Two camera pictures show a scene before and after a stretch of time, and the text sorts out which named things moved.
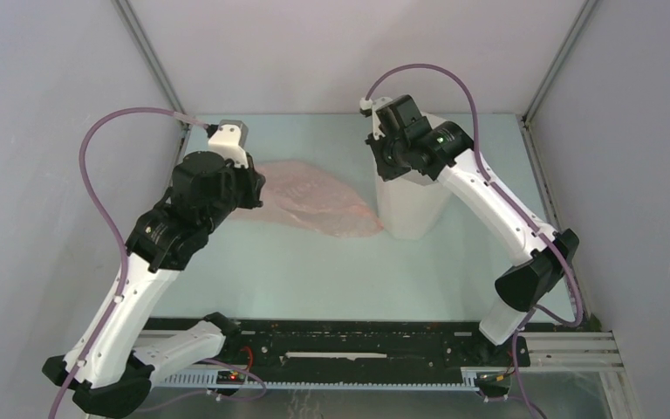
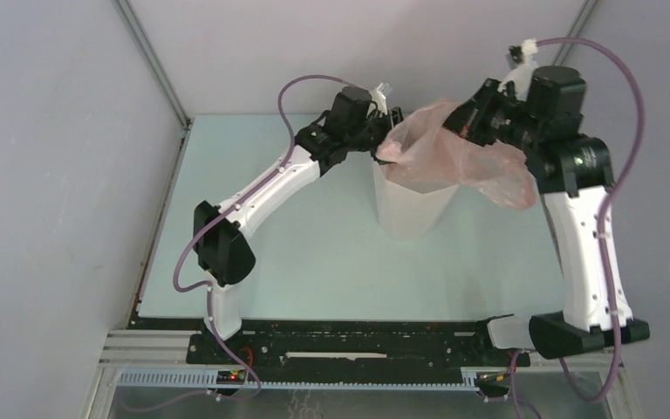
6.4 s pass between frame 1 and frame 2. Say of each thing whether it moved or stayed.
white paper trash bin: stayed
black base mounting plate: stayed
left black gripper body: moved
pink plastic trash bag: moved
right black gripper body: moved
